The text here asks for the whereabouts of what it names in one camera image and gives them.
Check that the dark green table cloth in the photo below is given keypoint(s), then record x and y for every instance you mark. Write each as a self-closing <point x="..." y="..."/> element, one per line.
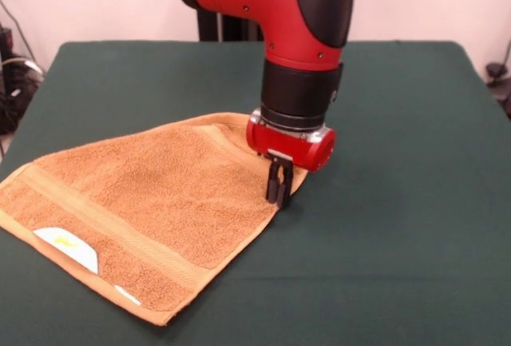
<point x="399" y="222"/>

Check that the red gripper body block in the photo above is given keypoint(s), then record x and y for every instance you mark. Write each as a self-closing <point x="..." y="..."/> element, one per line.
<point x="295" y="146"/>

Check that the tan terry towel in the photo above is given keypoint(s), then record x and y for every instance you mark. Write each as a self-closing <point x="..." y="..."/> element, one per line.
<point x="139" y="202"/>

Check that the small black adapter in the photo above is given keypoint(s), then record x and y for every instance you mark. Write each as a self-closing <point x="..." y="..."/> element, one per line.
<point x="6" y="40"/>

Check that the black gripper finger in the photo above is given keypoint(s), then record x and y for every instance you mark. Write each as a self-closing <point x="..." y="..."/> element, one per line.
<point x="273" y="182"/>
<point x="286" y="186"/>

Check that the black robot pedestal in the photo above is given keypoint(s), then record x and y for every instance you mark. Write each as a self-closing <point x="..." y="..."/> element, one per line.
<point x="207" y="26"/>

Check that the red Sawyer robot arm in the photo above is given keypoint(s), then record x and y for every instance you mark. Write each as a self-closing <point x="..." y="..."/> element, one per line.
<point x="287" y="22"/>

